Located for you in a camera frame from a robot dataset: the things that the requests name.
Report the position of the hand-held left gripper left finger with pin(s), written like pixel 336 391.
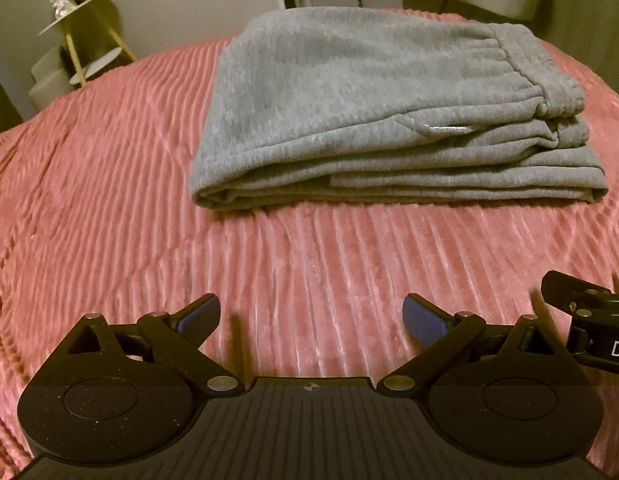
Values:
pixel 197 317

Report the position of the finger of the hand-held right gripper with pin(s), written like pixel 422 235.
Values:
pixel 574 287

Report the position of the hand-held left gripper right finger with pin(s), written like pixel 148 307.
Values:
pixel 422 322

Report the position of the grey pants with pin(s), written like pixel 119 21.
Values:
pixel 369 105

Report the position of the pink ribbed blanket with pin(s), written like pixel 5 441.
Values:
pixel 139 210

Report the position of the gold tiered side table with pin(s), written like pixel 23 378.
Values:
pixel 84 45

